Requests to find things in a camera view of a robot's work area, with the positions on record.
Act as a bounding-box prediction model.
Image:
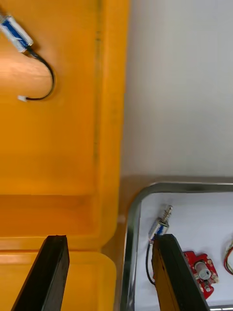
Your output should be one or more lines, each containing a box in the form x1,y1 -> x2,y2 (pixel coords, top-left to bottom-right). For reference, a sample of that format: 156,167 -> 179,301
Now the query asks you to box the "white sheet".
133,191 -> 233,311

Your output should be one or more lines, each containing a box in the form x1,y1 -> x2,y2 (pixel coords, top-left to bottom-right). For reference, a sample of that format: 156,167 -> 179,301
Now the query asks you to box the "steel tray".
119,182 -> 233,311

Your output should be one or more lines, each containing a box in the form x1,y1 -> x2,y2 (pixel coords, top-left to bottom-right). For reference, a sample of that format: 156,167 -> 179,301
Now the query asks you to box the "yellow-orange plastic bin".
0,250 -> 117,311
0,0 -> 132,252

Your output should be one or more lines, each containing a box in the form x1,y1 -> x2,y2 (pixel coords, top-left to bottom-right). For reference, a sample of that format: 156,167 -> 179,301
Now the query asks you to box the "thin wire harness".
223,234 -> 233,276

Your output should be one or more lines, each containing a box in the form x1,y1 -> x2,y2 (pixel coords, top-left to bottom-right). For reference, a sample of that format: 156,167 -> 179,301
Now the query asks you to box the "round red circuit board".
183,251 -> 220,300

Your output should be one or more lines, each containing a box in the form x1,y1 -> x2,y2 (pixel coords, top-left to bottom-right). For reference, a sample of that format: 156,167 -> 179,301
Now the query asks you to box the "solenoid with blue label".
145,204 -> 174,286
0,15 -> 56,103

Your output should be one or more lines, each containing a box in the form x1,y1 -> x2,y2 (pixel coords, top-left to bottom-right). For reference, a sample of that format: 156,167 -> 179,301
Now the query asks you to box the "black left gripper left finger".
11,234 -> 70,311

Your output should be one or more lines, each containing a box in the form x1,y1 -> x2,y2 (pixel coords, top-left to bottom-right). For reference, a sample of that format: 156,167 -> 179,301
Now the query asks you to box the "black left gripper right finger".
151,233 -> 211,311

